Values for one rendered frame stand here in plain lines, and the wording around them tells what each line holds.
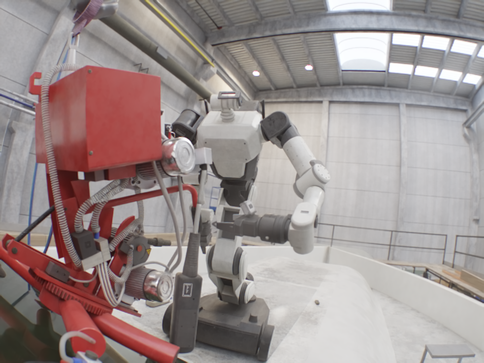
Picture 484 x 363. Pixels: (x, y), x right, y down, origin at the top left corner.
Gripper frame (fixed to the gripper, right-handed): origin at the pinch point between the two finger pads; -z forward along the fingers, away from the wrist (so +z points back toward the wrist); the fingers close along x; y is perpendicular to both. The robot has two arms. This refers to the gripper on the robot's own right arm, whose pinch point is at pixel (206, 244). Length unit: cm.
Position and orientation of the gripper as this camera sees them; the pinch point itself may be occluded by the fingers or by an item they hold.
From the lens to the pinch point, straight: 164.1
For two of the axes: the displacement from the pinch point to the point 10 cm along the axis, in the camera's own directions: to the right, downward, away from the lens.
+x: -2.1, 4.8, -8.5
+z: -0.5, -8.7, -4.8
